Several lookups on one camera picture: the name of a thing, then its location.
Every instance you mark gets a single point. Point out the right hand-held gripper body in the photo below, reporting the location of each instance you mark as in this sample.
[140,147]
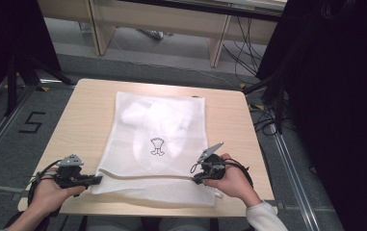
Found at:
[213,165]

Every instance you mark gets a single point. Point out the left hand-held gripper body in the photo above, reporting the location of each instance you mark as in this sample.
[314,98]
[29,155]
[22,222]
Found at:
[68,170]

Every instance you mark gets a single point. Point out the white mesh laundry bag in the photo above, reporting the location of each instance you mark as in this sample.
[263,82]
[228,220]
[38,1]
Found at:
[157,150]

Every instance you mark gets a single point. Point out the person's right hand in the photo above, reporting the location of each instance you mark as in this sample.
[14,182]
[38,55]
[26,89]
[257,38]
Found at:
[235,183]

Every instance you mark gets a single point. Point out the person's left hand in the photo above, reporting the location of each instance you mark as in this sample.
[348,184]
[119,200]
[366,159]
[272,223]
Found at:
[47,194]

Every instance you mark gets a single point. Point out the person's legs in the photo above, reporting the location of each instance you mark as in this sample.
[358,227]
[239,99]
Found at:
[120,224]

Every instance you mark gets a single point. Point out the white garment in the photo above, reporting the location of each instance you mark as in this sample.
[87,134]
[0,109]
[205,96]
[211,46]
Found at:
[157,123]

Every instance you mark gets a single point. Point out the black metal stand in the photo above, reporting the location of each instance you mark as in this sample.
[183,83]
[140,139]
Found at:
[277,93]

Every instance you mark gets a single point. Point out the black tripod stand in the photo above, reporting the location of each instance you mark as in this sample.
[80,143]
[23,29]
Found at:
[27,73]

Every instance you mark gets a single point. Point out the black curtain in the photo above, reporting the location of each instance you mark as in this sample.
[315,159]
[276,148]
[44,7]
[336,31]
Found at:
[338,96]
[7,38]

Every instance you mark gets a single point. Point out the grey power strip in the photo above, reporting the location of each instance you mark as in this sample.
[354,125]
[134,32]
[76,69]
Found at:
[153,33]

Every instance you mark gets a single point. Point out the light wooden desk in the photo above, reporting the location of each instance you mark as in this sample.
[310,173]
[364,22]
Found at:
[158,19]

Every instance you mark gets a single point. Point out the metal floor rail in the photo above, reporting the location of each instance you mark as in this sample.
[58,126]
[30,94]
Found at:
[1,128]
[295,179]

